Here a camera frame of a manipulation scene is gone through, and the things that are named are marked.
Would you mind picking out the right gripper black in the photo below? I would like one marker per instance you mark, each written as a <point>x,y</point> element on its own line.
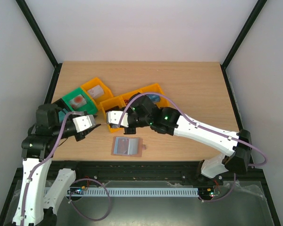
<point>129,130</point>

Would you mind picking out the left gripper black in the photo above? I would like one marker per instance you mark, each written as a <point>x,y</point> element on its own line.
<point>82,135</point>

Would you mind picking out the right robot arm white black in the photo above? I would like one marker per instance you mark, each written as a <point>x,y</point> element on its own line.
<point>234,147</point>

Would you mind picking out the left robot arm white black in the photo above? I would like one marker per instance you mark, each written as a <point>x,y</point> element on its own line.
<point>37,207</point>

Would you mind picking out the blue card stack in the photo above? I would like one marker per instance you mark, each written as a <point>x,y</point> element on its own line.
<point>154,98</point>

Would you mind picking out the teal card stack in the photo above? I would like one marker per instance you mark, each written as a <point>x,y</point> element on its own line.
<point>61,114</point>

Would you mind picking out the red white card stack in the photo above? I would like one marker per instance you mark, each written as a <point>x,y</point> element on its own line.
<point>77,102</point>

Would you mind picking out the yellow triple bin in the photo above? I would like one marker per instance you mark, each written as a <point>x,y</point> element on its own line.
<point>123,99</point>

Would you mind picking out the green bin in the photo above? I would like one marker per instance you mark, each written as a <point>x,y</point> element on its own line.
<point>90,107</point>

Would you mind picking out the black bin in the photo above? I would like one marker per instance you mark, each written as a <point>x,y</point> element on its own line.
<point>61,104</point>

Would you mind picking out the yellow bin single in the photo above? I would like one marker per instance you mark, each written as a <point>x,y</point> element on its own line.
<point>92,83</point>

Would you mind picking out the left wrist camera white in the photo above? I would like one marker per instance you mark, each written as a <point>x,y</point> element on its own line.
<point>84,122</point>

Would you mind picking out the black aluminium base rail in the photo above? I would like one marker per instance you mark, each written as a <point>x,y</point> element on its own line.
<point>183,172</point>

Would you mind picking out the light blue cable duct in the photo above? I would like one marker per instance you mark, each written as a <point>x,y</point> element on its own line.
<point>134,192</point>

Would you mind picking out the left black frame post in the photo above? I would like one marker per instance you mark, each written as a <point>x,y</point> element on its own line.
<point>37,31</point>

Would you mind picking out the black frame post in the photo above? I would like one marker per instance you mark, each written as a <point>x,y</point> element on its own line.
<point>37,31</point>
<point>244,31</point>

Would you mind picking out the right black frame post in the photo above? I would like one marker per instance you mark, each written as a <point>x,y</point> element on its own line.
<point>244,31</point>

